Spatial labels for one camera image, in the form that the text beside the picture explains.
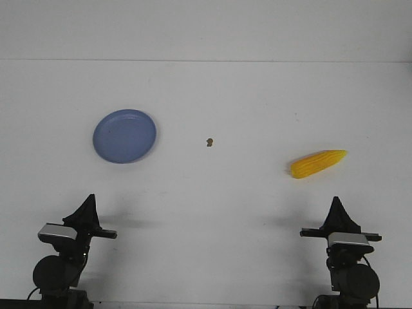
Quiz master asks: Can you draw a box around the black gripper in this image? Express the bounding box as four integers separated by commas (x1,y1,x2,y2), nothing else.
62,194,117,252
300,196,382,248

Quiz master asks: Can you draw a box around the yellow corn cob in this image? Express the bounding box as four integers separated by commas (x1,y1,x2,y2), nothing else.
290,149,348,179

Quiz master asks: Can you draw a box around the blue round plate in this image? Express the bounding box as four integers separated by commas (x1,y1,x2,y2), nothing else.
92,109,157,164

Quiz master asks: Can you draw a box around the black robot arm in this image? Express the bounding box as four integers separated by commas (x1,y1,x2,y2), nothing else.
33,194,117,308
299,196,382,308

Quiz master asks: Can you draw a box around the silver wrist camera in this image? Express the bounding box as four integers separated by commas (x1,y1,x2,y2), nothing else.
37,223,77,243
328,232,370,248

